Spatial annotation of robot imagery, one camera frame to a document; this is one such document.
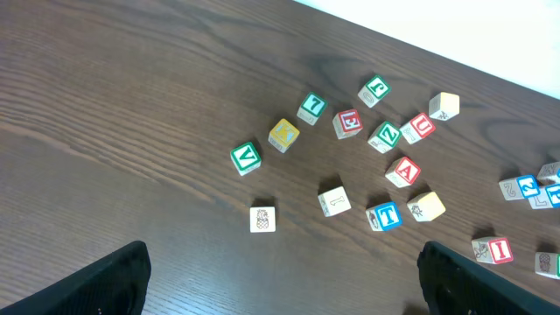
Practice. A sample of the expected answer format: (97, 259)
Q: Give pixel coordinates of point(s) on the white red-sided block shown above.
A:
(334, 202)

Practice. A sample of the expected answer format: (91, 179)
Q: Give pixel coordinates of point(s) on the red I block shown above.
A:
(492, 250)

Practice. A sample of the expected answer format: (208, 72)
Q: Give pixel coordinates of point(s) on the red A block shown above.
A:
(403, 172)

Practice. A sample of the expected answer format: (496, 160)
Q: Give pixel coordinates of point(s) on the green Z block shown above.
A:
(385, 137)

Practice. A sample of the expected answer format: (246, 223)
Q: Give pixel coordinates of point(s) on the yellow K block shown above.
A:
(283, 135)

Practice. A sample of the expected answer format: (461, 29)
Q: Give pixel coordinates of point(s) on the green 7 block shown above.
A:
(311, 108)

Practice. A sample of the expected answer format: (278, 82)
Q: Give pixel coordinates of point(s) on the plain picture block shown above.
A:
(262, 219)

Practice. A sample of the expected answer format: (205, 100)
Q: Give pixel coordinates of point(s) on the red E block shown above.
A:
(347, 123)

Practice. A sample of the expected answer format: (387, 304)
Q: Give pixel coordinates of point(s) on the red U block left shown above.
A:
(418, 128)

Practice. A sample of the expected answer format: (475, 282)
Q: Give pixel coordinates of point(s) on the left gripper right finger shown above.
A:
(453, 284)

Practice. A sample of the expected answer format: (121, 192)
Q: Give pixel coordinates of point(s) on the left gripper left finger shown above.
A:
(115, 284)

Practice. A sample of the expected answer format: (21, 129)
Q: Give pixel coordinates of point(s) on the green J block top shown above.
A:
(374, 91)

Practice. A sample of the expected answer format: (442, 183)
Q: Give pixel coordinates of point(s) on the blue T block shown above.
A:
(384, 217)

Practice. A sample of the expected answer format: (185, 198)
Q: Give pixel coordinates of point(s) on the yellow block centre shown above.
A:
(426, 207)

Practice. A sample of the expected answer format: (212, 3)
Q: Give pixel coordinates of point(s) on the blue 2 block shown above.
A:
(519, 188)

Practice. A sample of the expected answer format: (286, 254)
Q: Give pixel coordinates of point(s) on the green B block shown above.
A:
(547, 264)

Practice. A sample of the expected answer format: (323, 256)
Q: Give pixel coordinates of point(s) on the yellow block top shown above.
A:
(444, 106)

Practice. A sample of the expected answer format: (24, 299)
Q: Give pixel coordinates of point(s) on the green V block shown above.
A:
(245, 158)

